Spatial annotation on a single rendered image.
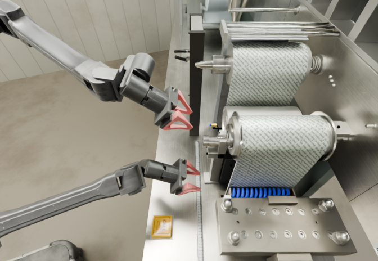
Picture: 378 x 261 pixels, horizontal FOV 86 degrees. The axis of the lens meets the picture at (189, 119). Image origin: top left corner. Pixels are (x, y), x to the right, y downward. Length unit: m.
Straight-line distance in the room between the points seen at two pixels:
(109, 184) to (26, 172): 1.88
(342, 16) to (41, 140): 2.60
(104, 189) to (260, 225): 0.49
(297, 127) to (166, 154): 0.60
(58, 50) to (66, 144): 1.91
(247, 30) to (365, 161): 0.49
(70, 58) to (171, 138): 0.63
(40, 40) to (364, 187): 0.93
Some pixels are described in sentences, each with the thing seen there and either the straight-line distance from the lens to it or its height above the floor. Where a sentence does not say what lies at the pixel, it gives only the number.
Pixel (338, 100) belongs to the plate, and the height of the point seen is 1.31.
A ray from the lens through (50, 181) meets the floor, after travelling 2.29.
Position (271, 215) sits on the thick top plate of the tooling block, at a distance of 0.78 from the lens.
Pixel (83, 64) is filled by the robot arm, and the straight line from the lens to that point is 0.55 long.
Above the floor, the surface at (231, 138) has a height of 1.28.
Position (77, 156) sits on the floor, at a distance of 2.32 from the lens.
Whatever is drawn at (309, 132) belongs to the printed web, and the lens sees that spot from 0.64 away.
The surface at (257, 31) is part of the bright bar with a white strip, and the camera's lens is 0.71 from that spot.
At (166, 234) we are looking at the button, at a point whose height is 0.92.
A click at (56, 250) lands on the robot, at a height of 0.24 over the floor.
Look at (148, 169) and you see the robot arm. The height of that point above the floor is 1.18.
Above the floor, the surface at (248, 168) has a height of 1.17.
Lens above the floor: 1.73
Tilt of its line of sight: 48 degrees down
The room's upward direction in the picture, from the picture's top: straight up
